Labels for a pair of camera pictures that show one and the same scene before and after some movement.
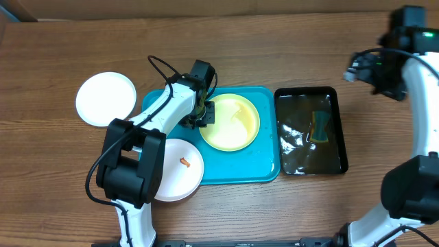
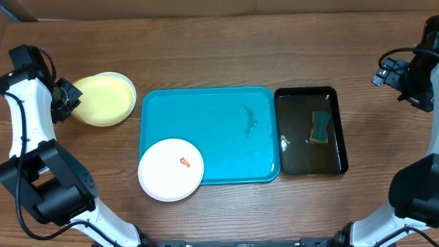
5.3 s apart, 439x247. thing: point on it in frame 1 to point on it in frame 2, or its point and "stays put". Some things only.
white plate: [103, 97] stays put
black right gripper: [364, 71] to [389, 73]
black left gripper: [208, 121] to [77, 93]
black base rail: [302, 242] stays put
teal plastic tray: [258, 162] stays put
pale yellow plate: [236, 123] to [108, 99]
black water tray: [299, 156] stays put
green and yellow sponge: [320, 120] stays put
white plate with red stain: [182, 172] stays put
